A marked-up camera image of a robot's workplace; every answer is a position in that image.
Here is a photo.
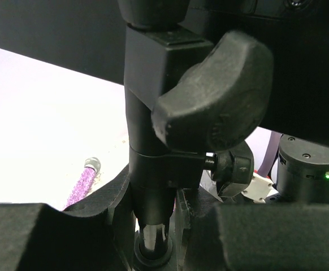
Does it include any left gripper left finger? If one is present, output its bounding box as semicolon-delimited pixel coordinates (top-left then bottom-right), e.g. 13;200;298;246
0;168;135;270

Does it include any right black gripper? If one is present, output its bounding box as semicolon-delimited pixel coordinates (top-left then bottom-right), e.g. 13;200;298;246
241;172;275;203

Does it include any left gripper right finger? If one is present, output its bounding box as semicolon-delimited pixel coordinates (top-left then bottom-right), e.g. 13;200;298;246
175;188;329;270

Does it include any black perforated music stand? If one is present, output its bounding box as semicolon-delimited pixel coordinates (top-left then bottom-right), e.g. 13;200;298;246
0;1;329;270

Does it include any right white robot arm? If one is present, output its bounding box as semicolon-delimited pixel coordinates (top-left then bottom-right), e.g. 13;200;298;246
241;135;329;204

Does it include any purple glitter microphone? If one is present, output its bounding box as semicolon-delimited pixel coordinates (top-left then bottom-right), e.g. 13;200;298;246
63;157;101;209

